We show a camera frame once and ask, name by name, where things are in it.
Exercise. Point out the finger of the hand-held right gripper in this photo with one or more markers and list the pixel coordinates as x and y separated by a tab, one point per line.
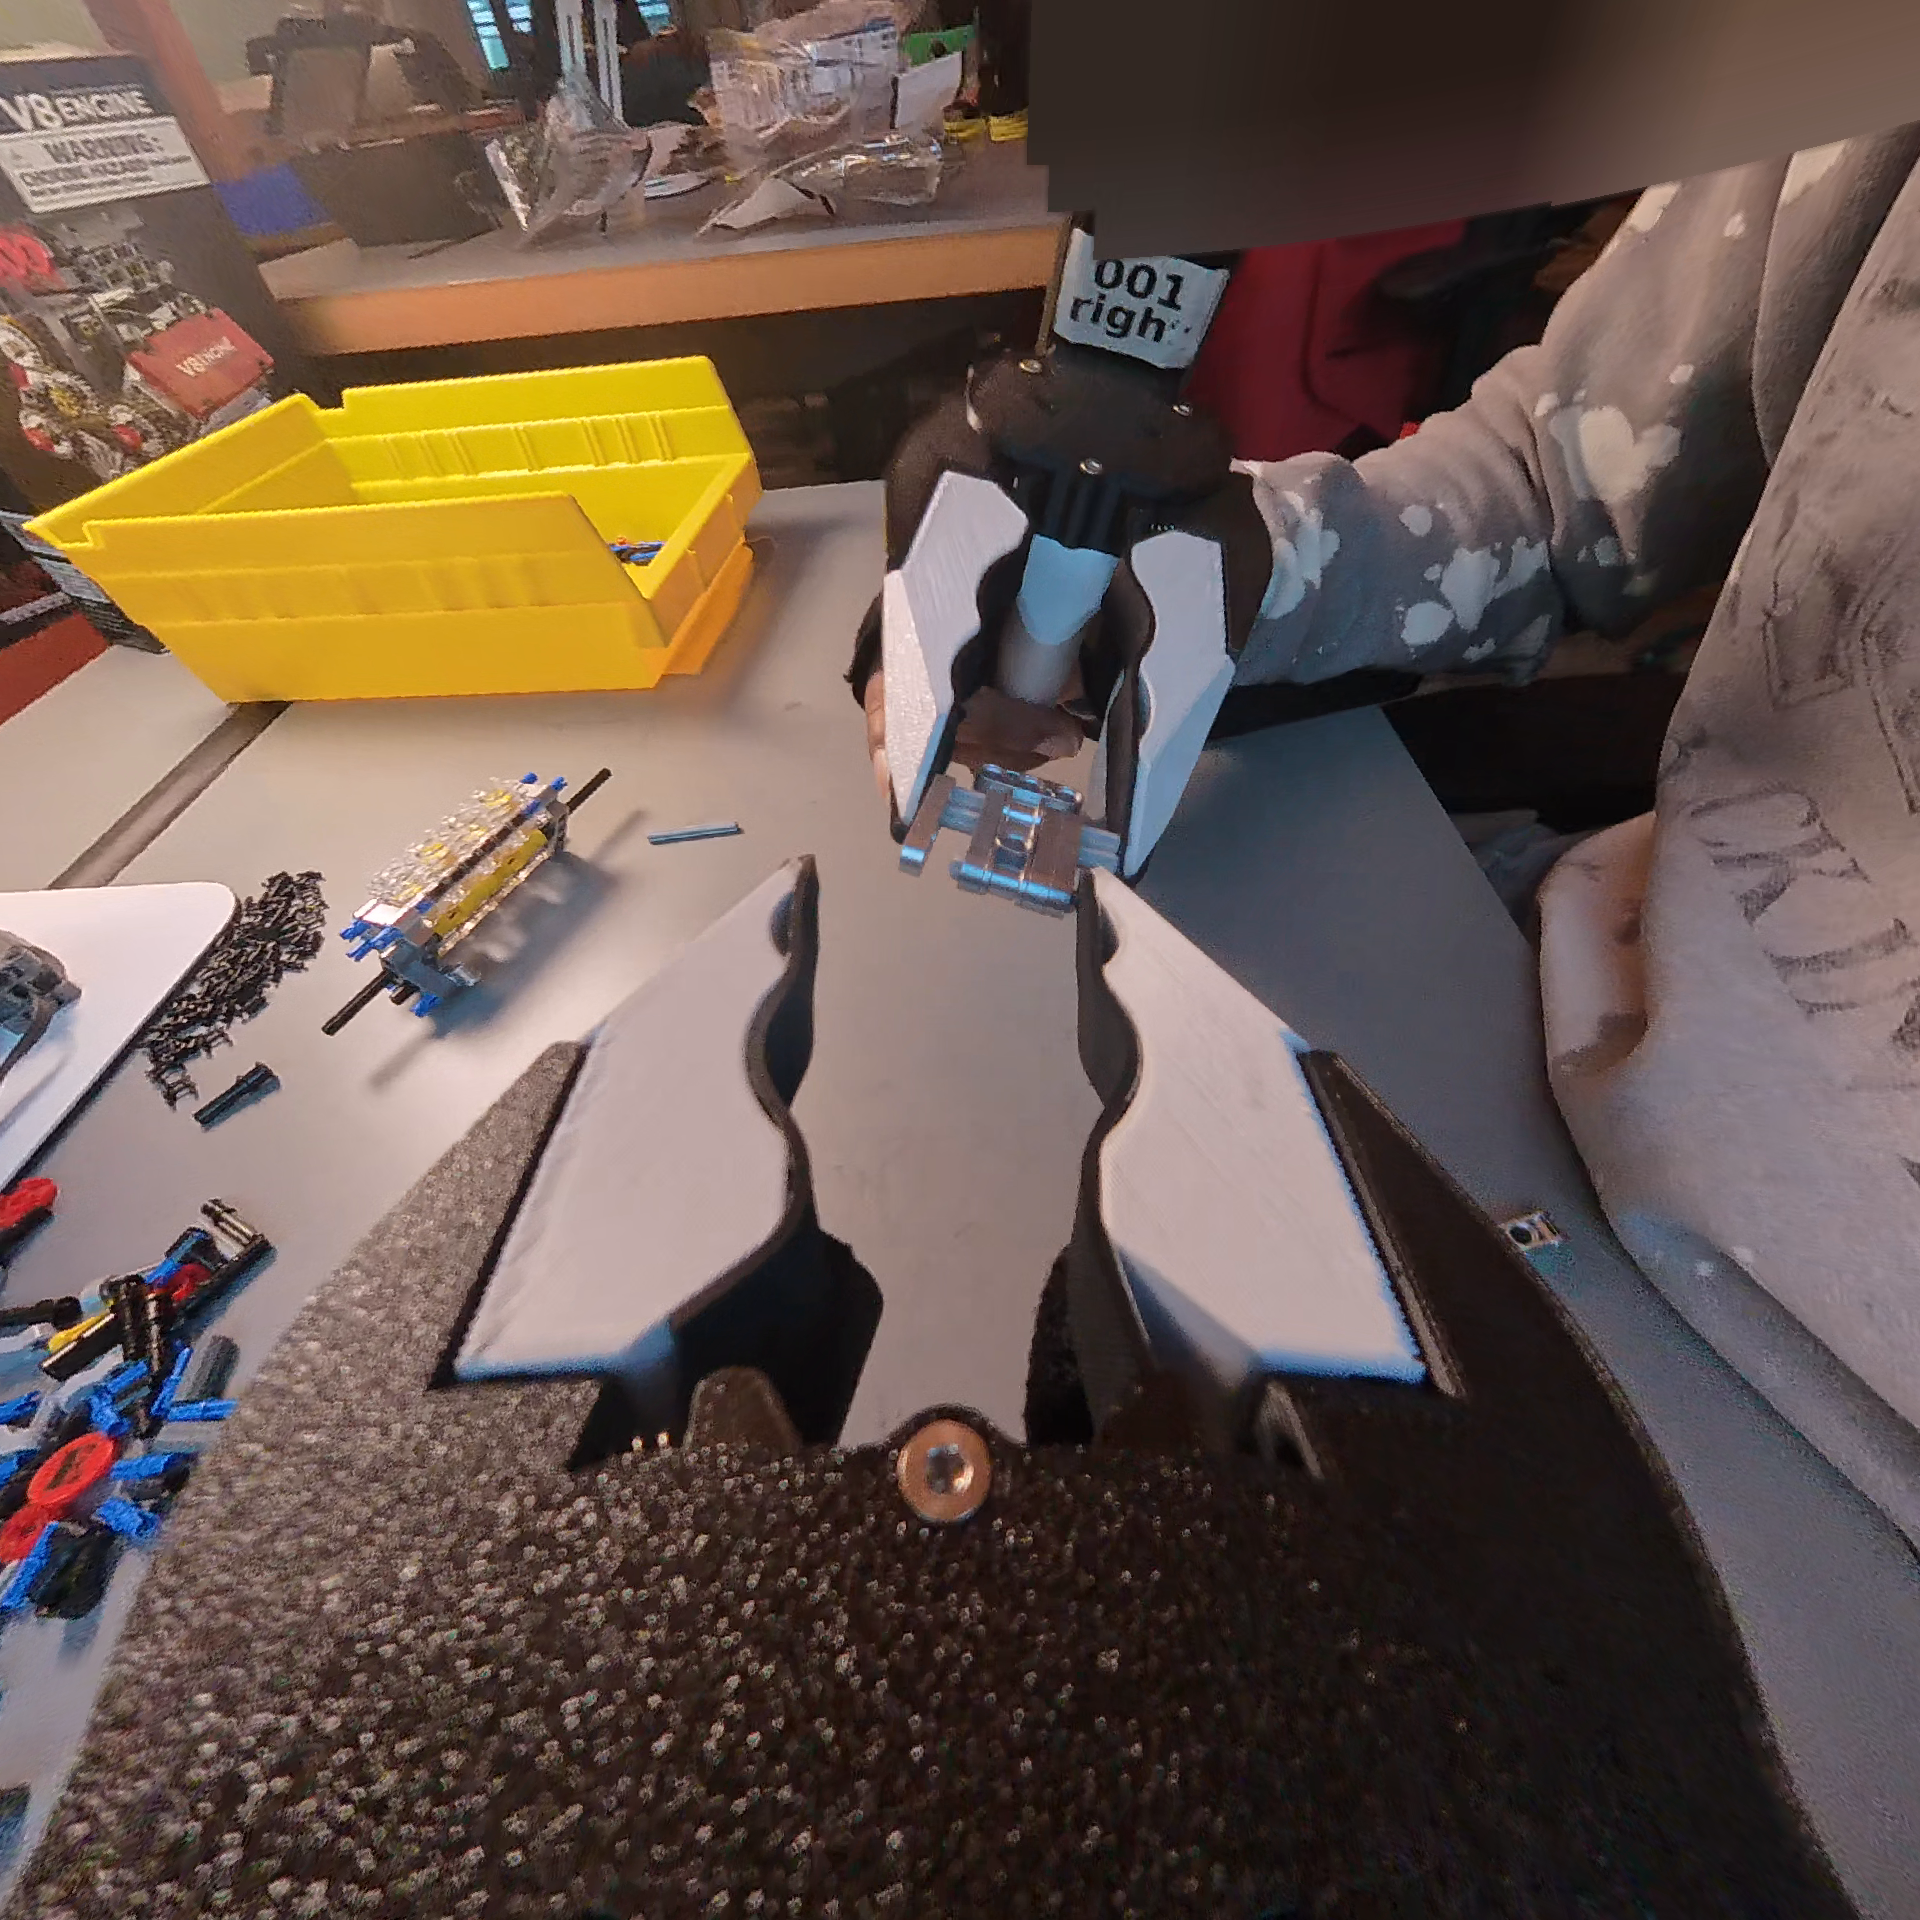
947	602
1186	661

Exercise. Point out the light wooden beam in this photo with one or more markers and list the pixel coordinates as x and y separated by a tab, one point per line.
661	287

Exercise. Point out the black brick pin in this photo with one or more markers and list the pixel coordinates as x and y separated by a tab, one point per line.
237	1095

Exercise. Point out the clear plastic bags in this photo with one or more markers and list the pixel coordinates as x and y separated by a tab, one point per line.
781	123

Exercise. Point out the thin grey axle rod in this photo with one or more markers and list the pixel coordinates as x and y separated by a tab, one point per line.
697	834

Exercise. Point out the pile of blue brick pieces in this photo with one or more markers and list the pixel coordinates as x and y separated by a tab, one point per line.
106	1411

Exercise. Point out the grey desk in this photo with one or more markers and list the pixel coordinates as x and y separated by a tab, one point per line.
1352	873

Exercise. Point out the grey brick beam assembly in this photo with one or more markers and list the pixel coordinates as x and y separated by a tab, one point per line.
1006	835

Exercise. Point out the large yellow parts bin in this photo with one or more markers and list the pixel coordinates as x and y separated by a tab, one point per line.
392	540

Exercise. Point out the person's right forearm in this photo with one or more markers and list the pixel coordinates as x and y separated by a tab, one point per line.
1501	481

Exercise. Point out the printed product box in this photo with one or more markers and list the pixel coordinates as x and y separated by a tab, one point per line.
121	271

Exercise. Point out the yellow and clear brick model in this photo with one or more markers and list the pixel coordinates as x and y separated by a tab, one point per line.
466	886

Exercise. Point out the pile of black brick pins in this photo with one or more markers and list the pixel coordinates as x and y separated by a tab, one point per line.
240	967

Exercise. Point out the grey orange toy motor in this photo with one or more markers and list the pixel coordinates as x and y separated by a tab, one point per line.
25	997

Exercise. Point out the white paper sheet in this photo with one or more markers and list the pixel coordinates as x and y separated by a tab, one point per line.
121	1020

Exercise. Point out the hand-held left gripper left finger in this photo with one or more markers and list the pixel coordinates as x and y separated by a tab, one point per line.
646	1201

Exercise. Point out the small silver brick connector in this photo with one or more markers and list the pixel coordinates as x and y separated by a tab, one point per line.
1533	1231

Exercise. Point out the red cabinet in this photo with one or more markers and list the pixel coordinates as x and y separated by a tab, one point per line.
1335	332

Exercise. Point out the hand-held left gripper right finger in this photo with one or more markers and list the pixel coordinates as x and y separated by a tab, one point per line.
1247	1201

